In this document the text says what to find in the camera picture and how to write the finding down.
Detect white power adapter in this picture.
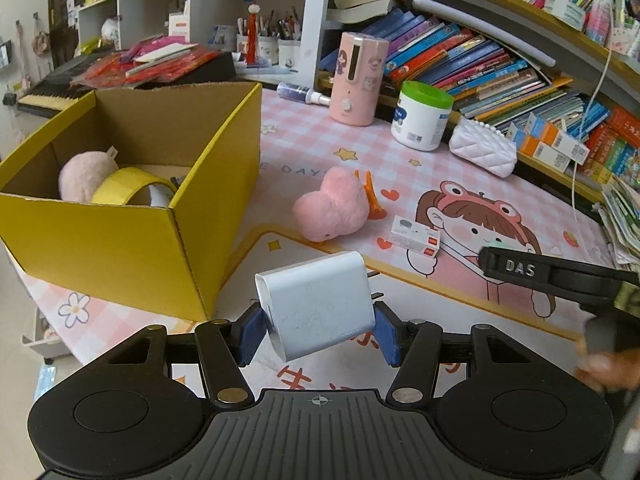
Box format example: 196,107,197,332
255,252,375,362

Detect small white red box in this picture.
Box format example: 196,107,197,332
388,216,440,258

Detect pink heart plush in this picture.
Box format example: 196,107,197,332
292,167,370,243

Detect yellow tape roll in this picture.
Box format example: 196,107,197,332
91,167,176,208

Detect large pink plush toy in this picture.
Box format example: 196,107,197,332
58,151,118,203

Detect right human hand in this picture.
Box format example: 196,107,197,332
574,338,640,392

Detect stack of papers and magazines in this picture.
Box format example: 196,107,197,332
593,176,640,273

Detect yellow cardboard box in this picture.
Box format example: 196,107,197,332
1,82,262,321

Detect pink cartoon table mat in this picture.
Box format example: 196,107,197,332
1,82,610,370

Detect orange blue white box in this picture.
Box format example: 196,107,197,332
506,113,590,172

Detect white quilted pouch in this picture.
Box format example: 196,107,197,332
448,117,518,178

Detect white jar green lid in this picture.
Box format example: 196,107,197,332
390,80,454,152

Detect row of leaning books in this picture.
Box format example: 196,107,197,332
345,8,611,140

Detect pink cylindrical humidifier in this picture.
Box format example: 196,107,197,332
329,32,390,127

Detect white pen holder cup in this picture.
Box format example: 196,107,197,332
258,36,302,70

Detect red tassel doll ornament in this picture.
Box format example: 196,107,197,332
246,3,260,65

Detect black electronic keyboard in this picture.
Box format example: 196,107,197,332
16,51,235,118

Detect white cubby shelf unit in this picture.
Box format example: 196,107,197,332
77,0,326,84

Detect white rolled paper tube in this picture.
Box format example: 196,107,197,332
412,0,556,67

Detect white charging cable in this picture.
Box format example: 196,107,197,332
569,0,616,231

